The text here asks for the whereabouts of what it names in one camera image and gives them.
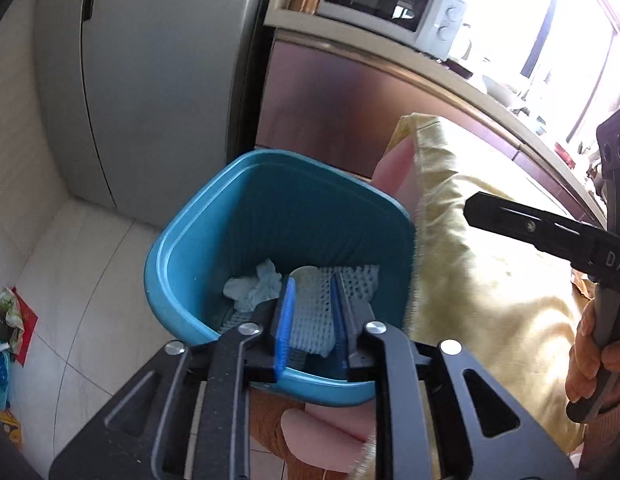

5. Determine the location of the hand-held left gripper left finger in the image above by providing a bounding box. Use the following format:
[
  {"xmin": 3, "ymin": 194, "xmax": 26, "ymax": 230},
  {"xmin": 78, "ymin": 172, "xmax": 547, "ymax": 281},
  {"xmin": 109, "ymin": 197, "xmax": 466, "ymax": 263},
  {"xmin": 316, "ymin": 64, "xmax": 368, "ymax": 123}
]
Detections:
[{"xmin": 49, "ymin": 277, "xmax": 298, "ymax": 480}]

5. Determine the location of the crumpled white tissue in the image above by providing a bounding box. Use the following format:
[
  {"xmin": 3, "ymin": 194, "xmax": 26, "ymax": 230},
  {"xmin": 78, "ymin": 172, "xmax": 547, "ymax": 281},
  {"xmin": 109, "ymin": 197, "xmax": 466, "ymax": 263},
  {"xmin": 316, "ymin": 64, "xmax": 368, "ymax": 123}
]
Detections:
[{"xmin": 222, "ymin": 259, "xmax": 283, "ymax": 311}]

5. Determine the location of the red bag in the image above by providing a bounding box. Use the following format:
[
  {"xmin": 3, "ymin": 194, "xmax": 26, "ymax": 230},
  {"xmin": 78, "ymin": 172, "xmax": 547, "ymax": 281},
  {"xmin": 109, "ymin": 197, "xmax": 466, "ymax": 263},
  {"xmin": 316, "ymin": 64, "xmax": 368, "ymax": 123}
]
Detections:
[{"xmin": 10, "ymin": 287, "xmax": 39, "ymax": 367}]

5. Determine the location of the orange knitted cover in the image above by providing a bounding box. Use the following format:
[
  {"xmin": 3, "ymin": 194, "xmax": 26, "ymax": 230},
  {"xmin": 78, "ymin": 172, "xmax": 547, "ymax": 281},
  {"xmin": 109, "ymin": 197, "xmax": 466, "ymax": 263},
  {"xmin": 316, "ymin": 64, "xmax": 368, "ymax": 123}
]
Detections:
[{"xmin": 250, "ymin": 390, "xmax": 351, "ymax": 480}]

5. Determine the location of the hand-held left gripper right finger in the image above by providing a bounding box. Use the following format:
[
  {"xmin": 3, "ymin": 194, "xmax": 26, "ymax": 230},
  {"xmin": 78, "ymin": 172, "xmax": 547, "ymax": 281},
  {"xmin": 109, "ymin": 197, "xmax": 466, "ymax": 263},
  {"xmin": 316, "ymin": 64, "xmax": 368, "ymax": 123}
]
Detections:
[{"xmin": 332, "ymin": 270, "xmax": 575, "ymax": 480}]

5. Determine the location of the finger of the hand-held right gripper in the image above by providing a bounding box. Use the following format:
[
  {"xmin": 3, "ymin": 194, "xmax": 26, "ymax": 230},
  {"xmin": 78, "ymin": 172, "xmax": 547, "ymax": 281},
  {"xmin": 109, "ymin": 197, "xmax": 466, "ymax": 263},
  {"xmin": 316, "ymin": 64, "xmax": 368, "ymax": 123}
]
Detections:
[{"xmin": 464, "ymin": 192, "xmax": 598, "ymax": 266}]

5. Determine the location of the window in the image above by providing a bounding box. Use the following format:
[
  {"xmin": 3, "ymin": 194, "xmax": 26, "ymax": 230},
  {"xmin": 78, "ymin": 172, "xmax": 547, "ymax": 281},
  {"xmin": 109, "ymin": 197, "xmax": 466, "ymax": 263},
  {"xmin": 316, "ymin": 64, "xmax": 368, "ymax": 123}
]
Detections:
[{"xmin": 520, "ymin": 0, "xmax": 620, "ymax": 146}]

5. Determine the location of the yellow blanket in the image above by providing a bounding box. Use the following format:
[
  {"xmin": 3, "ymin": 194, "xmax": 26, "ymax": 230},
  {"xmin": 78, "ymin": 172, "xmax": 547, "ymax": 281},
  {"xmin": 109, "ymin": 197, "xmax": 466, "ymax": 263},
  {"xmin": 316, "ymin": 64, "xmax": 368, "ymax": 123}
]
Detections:
[{"xmin": 362, "ymin": 112, "xmax": 605, "ymax": 480}]

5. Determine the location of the blue plastic bin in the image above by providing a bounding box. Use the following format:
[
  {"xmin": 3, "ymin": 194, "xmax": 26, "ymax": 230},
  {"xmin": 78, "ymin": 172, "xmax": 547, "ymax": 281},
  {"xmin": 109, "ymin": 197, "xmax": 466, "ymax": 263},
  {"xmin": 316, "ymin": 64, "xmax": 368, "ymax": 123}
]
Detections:
[{"xmin": 144, "ymin": 149, "xmax": 418, "ymax": 406}]

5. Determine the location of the person's right forearm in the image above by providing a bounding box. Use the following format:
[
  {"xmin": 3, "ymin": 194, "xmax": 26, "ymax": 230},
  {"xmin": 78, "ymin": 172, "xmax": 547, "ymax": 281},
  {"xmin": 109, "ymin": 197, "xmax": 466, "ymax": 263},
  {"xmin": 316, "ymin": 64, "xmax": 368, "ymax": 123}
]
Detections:
[{"xmin": 574, "ymin": 380, "xmax": 620, "ymax": 466}]

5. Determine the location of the person's right hand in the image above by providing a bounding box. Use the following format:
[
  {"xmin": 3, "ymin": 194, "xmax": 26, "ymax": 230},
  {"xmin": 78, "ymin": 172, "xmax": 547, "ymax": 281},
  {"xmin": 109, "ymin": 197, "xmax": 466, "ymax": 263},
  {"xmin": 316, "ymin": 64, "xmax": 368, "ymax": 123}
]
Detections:
[{"xmin": 564, "ymin": 300, "xmax": 620, "ymax": 406}]

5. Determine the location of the green printed plastic bag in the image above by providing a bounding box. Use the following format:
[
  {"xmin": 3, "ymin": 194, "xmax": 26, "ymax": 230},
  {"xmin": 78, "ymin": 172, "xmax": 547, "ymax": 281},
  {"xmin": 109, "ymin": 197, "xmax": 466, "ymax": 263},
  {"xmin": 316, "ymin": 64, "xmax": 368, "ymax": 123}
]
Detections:
[{"xmin": 0, "ymin": 287, "xmax": 26, "ymax": 351}]

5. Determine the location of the orange printed box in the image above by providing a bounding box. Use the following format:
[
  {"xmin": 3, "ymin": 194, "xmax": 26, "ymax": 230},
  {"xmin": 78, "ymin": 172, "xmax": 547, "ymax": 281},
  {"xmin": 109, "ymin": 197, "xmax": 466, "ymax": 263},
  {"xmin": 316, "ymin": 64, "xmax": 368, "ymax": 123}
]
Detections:
[{"xmin": 0, "ymin": 407, "xmax": 23, "ymax": 453}]

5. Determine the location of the grey refrigerator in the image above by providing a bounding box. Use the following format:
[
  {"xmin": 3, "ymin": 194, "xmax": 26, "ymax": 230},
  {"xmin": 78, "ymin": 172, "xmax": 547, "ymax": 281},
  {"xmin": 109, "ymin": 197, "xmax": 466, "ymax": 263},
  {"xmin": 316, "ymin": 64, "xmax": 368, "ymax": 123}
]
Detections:
[{"xmin": 35, "ymin": 0, "xmax": 275, "ymax": 231}]

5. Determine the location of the white foam fruit net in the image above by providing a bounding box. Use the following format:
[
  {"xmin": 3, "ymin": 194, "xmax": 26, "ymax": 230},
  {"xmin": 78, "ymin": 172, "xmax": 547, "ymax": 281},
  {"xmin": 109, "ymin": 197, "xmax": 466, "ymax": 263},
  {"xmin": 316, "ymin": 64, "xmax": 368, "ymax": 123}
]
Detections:
[{"xmin": 287, "ymin": 264, "xmax": 381, "ymax": 358}]

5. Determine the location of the purple kitchen cabinet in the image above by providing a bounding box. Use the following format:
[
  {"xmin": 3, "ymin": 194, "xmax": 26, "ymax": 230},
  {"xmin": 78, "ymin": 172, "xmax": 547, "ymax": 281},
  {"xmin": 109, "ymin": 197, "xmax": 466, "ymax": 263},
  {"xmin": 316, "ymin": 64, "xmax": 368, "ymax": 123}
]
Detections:
[{"xmin": 255, "ymin": 0, "xmax": 608, "ymax": 231}]

